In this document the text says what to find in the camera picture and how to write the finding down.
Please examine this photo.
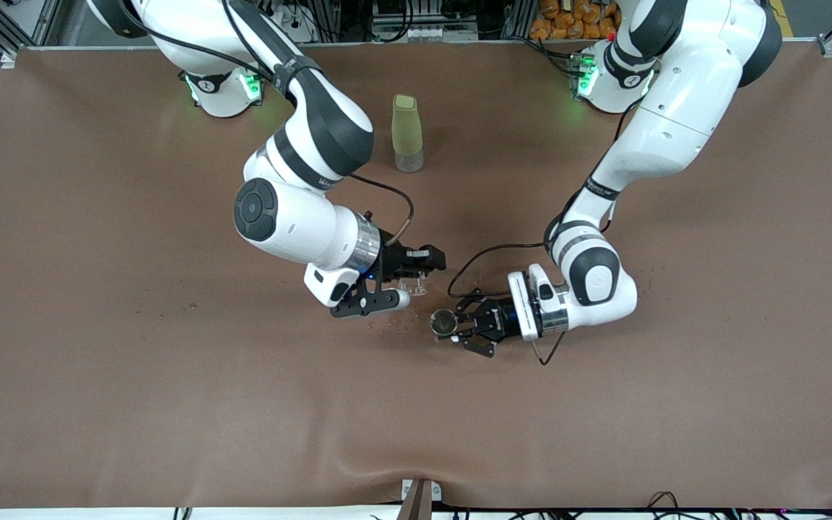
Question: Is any steel double-cone jigger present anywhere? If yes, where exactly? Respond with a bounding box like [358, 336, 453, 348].
[430, 309, 459, 339]

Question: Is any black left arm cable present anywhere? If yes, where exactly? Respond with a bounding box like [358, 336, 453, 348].
[447, 97, 641, 366]

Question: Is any metal table edge clamp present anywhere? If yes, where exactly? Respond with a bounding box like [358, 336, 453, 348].
[399, 478, 443, 520]

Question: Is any white power strip with plugs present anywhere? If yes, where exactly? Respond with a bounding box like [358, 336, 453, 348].
[264, 0, 312, 44]

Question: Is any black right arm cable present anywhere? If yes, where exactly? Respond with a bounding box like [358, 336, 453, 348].
[127, 0, 415, 246]

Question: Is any black cable loop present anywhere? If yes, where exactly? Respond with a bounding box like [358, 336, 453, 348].
[647, 491, 684, 515]

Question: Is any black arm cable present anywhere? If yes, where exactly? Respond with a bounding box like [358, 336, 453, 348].
[127, 0, 415, 246]
[447, 97, 641, 366]

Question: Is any green bottle with clear base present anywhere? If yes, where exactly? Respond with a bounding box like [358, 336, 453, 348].
[391, 94, 424, 173]

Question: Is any grey electronics box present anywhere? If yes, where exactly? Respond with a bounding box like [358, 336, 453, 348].
[371, 0, 480, 43]

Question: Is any brown table mat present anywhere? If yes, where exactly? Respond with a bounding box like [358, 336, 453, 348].
[0, 40, 832, 510]

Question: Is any orange snack bag pile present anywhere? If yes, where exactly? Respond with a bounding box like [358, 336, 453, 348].
[529, 0, 619, 41]

